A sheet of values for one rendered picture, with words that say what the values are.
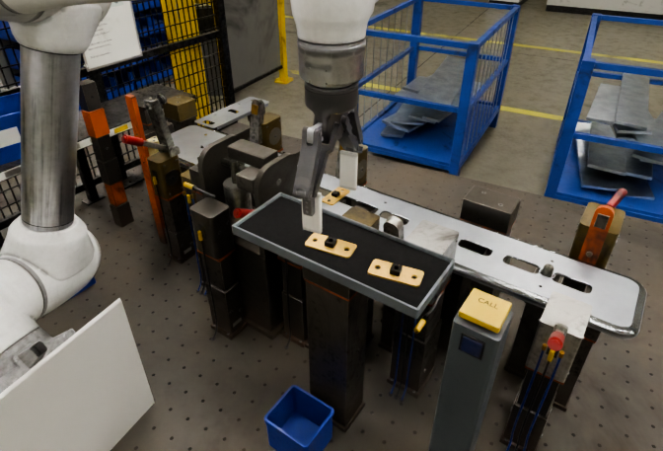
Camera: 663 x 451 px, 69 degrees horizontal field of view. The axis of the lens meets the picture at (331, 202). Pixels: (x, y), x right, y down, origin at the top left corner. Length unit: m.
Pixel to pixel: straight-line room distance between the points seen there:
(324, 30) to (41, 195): 0.73
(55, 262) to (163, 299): 0.38
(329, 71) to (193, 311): 0.93
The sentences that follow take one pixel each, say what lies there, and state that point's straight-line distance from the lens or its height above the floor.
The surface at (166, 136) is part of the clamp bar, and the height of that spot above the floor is 1.11.
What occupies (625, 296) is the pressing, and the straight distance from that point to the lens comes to 1.13.
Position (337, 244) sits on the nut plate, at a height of 1.16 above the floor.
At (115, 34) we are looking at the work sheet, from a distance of 1.94.
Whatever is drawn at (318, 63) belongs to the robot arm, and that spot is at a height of 1.49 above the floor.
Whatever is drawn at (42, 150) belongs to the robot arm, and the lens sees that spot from 1.11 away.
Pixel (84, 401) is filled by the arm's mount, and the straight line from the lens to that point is 1.08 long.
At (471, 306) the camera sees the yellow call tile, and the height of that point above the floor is 1.16.
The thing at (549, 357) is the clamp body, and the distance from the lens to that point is 0.95.
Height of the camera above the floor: 1.68
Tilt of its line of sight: 33 degrees down
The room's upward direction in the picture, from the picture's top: straight up
